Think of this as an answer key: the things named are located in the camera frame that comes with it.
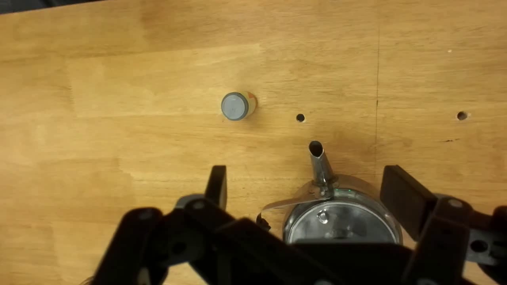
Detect silver teapot lid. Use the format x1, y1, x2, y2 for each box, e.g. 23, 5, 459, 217
283, 193, 402, 244

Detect small spice jar grey lid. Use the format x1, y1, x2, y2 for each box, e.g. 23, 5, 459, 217
220, 92, 258, 120

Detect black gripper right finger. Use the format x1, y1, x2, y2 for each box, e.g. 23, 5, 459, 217
380, 165, 507, 285

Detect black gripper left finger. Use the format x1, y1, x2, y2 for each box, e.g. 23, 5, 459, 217
91, 163, 297, 285

